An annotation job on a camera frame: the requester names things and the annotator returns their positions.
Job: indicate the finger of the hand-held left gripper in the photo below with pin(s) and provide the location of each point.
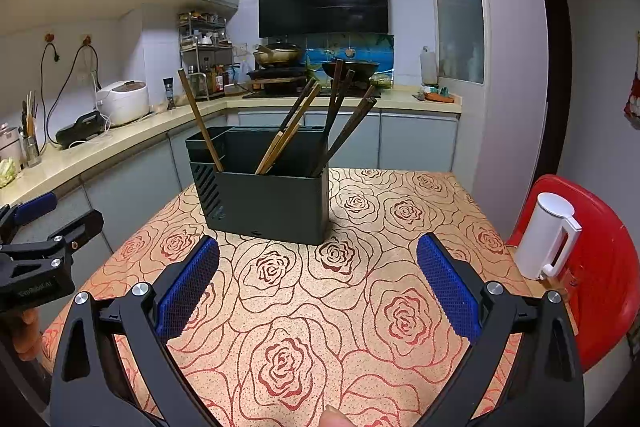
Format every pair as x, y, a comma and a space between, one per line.
35, 207
80, 232

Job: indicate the red label sauce bottle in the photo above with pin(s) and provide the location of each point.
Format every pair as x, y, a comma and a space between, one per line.
220, 82

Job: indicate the person's right hand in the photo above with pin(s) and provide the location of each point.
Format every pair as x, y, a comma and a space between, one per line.
336, 418

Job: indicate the black portable cooker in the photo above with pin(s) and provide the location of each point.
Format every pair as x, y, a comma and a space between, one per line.
275, 74

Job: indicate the black wok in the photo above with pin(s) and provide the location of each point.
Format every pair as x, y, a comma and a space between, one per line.
362, 68

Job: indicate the bunch of chopsticks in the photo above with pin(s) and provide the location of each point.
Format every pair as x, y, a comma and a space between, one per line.
201, 119

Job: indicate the blue backsplash picture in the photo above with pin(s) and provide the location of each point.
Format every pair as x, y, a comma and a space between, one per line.
320, 49

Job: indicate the red plastic chair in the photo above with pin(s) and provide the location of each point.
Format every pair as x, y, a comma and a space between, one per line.
610, 282

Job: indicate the pale leafy vegetable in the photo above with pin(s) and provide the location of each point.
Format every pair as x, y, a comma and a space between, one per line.
6, 174

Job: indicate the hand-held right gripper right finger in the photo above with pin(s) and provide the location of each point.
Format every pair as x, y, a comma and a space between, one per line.
445, 282

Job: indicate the black countertop appliance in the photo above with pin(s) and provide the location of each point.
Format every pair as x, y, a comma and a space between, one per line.
80, 129

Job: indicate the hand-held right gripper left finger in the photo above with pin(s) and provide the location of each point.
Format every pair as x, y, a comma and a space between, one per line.
192, 282

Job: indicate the metal canister with lid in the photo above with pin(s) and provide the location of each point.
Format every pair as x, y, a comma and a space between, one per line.
10, 147

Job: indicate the white electric kettle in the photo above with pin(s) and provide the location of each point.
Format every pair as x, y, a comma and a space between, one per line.
540, 232

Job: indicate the black glass hob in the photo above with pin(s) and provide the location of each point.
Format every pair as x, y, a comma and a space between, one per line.
260, 95

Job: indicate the orange tray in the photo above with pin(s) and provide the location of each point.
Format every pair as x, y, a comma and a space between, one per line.
442, 98

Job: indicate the person's left hand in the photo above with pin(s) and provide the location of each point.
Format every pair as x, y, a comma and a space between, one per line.
26, 334

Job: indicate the white plastic bottle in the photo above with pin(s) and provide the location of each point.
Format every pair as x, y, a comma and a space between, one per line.
429, 69

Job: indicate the beige kitchen countertop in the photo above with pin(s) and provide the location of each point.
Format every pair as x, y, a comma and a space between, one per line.
140, 132

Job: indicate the red hanging cloth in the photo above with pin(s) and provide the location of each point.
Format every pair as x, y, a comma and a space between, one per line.
632, 107

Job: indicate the white rice cooker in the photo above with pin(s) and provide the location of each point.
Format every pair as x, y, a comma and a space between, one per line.
125, 104

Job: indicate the metal utensil cup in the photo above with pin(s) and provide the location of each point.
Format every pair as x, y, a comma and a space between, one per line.
32, 154

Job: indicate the dark door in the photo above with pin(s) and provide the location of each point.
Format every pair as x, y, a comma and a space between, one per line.
555, 82

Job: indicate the metal spice rack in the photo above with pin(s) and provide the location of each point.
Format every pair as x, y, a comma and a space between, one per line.
205, 42

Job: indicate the rose-patterned tablecloth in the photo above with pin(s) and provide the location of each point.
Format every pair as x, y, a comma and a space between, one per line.
320, 307

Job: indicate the dark grey utensil holder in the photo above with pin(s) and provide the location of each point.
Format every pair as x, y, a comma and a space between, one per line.
270, 202

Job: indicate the golden frying pan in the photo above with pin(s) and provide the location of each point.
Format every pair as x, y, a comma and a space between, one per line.
280, 55

